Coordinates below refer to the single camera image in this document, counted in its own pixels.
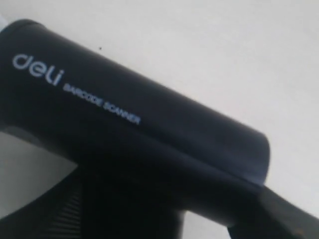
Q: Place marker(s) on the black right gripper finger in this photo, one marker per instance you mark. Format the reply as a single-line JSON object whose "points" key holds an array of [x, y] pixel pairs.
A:
{"points": [[272, 217]]}

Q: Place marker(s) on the black deli barcode scanner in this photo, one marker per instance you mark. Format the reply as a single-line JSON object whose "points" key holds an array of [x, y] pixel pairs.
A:
{"points": [[145, 153]]}

